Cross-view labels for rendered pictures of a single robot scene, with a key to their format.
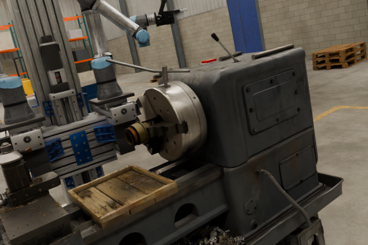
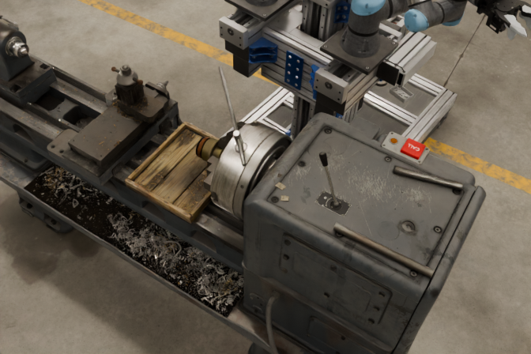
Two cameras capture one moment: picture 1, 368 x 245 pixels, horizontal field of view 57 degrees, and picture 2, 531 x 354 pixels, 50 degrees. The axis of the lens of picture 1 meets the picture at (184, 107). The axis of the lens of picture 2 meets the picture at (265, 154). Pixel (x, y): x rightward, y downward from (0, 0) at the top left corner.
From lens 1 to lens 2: 1.80 m
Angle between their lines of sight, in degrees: 65
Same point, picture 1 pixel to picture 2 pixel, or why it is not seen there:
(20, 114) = not seen: outside the picture
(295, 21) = not seen: outside the picture
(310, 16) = not seen: outside the picture
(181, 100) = (227, 176)
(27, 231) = (77, 145)
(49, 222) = (89, 153)
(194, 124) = (225, 203)
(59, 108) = (306, 9)
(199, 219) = (213, 252)
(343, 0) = not seen: outside the picture
